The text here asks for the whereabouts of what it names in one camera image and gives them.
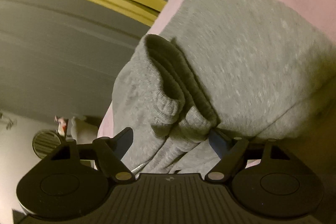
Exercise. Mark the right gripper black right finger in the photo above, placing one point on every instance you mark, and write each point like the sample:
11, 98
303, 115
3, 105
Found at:
234, 153

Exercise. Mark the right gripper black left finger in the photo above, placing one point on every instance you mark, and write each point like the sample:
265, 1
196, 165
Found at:
106, 153

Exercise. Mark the grey sweatpants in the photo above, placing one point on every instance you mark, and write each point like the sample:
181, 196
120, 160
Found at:
253, 67

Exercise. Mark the red and black device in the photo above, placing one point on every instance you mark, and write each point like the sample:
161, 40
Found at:
62, 125

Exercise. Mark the round black fan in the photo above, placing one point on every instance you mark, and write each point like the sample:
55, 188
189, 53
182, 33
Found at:
44, 142

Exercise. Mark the grey curtain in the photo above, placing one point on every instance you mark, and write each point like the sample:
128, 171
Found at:
61, 57

